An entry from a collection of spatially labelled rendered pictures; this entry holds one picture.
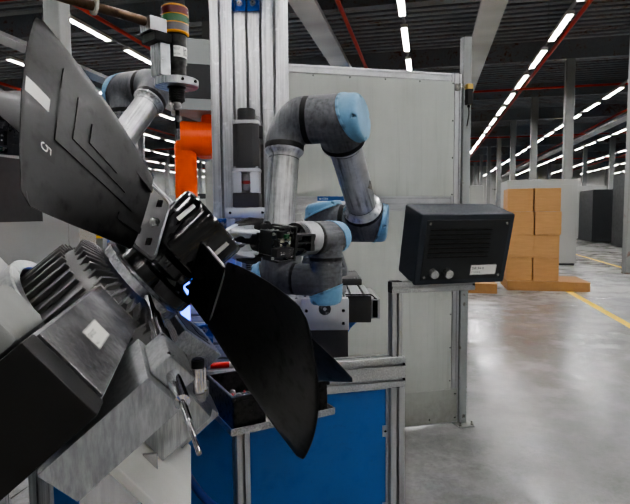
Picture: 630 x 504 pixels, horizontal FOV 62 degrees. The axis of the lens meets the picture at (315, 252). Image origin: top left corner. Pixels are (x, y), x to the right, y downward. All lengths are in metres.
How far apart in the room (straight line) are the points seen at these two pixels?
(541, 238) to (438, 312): 5.98
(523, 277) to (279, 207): 7.84
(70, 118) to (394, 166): 2.44
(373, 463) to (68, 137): 1.16
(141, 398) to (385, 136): 2.51
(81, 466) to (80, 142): 0.32
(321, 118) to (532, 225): 7.75
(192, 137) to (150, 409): 4.49
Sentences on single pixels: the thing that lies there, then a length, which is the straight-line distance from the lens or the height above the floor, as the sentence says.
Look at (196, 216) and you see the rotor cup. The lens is 0.75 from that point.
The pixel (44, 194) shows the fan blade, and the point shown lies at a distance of 0.53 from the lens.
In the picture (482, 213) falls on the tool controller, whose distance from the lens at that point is 1.40.
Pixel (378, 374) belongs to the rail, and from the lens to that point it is 1.39.
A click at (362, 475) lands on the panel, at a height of 0.55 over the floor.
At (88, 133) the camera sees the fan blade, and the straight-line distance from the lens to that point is 0.62.
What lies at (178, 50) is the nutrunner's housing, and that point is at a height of 1.49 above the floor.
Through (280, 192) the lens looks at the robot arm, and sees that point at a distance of 1.25.
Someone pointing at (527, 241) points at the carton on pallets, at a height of 0.76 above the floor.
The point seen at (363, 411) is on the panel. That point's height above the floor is 0.72.
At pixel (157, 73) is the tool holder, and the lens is 0.91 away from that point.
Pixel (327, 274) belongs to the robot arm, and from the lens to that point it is 1.18.
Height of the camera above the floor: 1.23
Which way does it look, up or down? 4 degrees down
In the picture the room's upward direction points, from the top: straight up
